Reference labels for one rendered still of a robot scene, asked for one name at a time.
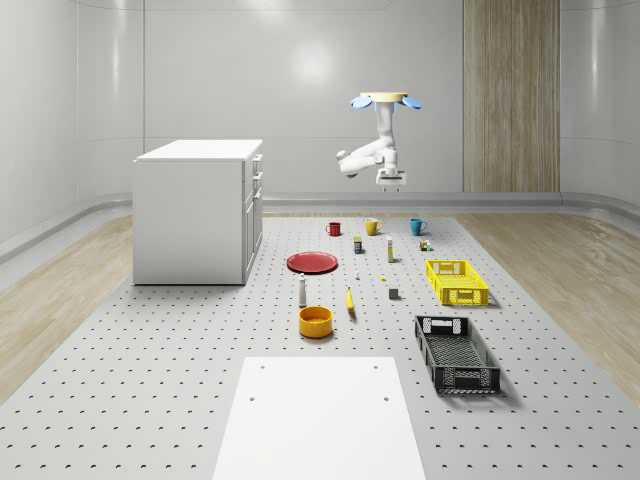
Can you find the white cabinet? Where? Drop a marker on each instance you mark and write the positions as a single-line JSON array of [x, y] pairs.
[[195, 210]]

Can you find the yellow bowl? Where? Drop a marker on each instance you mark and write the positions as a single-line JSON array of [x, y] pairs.
[[315, 322]]

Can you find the yellow basket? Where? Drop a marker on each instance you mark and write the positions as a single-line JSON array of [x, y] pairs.
[[456, 282]]

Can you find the blue mug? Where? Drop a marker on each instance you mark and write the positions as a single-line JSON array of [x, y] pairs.
[[417, 226]]

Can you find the white board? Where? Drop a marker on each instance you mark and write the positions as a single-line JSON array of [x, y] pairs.
[[317, 420]]

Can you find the dark grey basket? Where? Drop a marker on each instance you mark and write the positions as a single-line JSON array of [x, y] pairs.
[[455, 355]]

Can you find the yellow mug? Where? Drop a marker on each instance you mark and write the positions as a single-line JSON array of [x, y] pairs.
[[372, 227]]

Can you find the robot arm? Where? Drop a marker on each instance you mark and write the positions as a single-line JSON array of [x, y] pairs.
[[385, 140]]

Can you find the blue green carton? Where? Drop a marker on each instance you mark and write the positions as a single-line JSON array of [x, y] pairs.
[[358, 245]]

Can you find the red mug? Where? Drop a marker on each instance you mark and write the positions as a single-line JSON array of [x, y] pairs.
[[334, 229]]

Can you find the banana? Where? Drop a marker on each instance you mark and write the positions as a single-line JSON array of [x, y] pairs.
[[350, 301]]

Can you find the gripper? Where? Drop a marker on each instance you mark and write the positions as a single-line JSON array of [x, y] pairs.
[[390, 180]]

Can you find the small white bottle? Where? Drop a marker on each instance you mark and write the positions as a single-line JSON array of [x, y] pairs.
[[302, 291]]

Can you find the red plate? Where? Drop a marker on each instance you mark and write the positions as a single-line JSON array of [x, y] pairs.
[[312, 262]]

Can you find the puzzle cube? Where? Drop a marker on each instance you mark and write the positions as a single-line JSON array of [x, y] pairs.
[[425, 245]]

